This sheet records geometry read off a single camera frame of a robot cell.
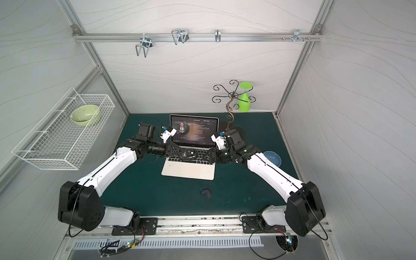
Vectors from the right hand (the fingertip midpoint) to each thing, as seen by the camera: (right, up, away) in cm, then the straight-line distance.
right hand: (206, 157), depth 77 cm
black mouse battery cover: (+1, -19, +7) cm, 20 cm away
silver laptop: (-8, +12, +21) cm, 25 cm away
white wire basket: (-61, +11, -9) cm, 63 cm away
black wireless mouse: (-8, +2, -1) cm, 9 cm away
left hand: (-11, +3, -1) cm, 12 cm away
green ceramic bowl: (-57, +20, -4) cm, 60 cm away
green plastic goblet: (+20, +29, +6) cm, 36 cm away
